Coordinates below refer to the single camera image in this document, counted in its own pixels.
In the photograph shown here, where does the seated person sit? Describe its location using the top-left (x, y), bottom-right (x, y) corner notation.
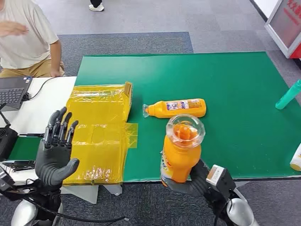
top-left (0, 0), bottom-right (65, 78)

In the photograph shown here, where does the walking person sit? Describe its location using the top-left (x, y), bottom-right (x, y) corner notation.
top-left (88, 0), bottom-right (105, 12)

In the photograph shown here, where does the black box device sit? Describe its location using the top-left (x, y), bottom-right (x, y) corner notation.
top-left (0, 124), bottom-right (18, 162)

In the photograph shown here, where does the small green conveyor belt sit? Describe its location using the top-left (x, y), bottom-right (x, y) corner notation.
top-left (2, 133), bottom-right (45, 172)

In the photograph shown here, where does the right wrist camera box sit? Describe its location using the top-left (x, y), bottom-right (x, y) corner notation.
top-left (206, 164), bottom-right (236, 200)

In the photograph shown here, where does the grey laptop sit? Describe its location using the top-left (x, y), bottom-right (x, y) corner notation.
top-left (0, 76), bottom-right (33, 112)

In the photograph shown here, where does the teal plastic bottle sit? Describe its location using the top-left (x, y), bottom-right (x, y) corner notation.
top-left (275, 79), bottom-right (301, 110)

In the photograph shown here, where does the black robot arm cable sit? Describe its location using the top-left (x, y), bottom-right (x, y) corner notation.
top-left (23, 196), bottom-right (127, 224)

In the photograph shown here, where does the white red sign stand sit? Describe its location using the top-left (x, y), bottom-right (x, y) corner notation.
top-left (265, 0), bottom-right (301, 59)

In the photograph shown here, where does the orange bottle with clear cap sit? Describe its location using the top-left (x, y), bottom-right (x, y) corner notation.
top-left (143, 98), bottom-right (207, 119)
top-left (160, 114), bottom-right (206, 188)

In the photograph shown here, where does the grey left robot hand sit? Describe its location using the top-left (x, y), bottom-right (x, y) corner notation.
top-left (35, 107), bottom-right (80, 188)

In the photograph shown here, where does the yellow plastic wrapped sheet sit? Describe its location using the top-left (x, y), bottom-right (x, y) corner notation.
top-left (63, 81), bottom-right (139, 186)

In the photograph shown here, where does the black laptop cable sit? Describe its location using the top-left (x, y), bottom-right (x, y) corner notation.
top-left (22, 76), bottom-right (56, 101)

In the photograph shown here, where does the green table mat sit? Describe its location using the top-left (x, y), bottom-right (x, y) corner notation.
top-left (75, 51), bottom-right (301, 183)

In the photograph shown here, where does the white and yellow bottle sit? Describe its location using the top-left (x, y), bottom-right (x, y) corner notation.
top-left (290, 143), bottom-right (301, 172)

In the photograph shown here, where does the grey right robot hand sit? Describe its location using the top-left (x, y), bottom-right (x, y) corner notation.
top-left (164, 159), bottom-right (212, 198)

